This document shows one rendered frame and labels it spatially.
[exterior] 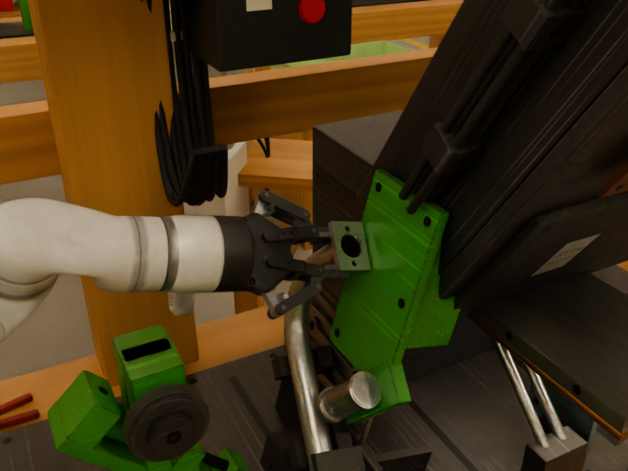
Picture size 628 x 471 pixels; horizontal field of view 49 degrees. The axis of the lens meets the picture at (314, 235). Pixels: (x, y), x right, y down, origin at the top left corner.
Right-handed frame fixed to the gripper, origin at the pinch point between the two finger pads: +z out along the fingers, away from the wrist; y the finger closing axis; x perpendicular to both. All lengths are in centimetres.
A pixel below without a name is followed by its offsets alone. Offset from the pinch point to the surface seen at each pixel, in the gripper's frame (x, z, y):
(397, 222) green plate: -8.3, 2.9, 0.6
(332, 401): 3.8, -0.7, -15.1
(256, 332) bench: 41.3, 10.1, 0.0
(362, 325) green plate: 1.0, 2.9, -7.8
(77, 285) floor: 227, 23, 60
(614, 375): -16.3, 18.4, -17.4
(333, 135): 7.9, 8.6, 18.8
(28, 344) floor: 208, 0, 33
